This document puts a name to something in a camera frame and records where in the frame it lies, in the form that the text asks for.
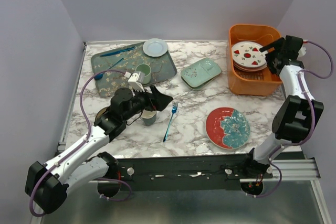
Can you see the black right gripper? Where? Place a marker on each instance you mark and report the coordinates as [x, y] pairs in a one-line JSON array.
[[277, 45]]

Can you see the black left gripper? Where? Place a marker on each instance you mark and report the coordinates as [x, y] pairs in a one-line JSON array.
[[159, 100]]

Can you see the cream pink branch plate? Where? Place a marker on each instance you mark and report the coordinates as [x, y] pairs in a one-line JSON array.
[[264, 66]]

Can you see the red plate teal flower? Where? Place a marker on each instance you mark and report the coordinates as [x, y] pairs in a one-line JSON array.
[[227, 128]]

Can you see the red rimmed beige plate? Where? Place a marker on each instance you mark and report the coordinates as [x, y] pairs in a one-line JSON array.
[[248, 70]]

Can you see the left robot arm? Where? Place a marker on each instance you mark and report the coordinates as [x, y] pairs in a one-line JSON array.
[[49, 184]]

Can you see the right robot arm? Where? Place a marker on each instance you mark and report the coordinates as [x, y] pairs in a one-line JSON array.
[[296, 119]]

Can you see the orange plastic bin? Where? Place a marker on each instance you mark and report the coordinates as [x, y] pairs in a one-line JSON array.
[[263, 82]]

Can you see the blue metal fork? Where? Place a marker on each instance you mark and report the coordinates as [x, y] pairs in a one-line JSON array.
[[174, 110]]

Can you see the grey mug white inside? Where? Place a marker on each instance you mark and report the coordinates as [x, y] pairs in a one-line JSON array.
[[148, 117]]

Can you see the green plastic cup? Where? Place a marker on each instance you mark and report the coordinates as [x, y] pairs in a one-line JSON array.
[[146, 70]]

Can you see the upper teal rectangular dish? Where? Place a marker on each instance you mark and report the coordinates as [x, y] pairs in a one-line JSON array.
[[200, 72]]

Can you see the teal rectangular dish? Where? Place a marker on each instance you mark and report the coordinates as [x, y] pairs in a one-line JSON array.
[[200, 72], [200, 86]]

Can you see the lower teal rectangular dish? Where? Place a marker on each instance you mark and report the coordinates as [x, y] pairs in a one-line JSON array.
[[200, 86]]

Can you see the light blue scalloped plate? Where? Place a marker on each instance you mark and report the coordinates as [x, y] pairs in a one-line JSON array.
[[155, 47]]

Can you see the dark rimmed beige bowl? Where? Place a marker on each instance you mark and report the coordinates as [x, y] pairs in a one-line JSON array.
[[101, 112]]

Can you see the floral teal serving tray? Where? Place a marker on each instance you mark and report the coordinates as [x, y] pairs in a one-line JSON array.
[[163, 68]]

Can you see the blue metal knife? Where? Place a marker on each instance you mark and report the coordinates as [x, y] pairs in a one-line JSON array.
[[118, 52]]

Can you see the blue metal spoon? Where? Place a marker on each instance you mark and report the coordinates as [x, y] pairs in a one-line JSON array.
[[99, 76]]

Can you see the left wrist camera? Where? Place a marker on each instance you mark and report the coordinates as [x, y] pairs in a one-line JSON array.
[[135, 80]]

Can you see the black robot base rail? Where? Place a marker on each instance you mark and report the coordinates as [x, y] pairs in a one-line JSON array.
[[207, 172]]

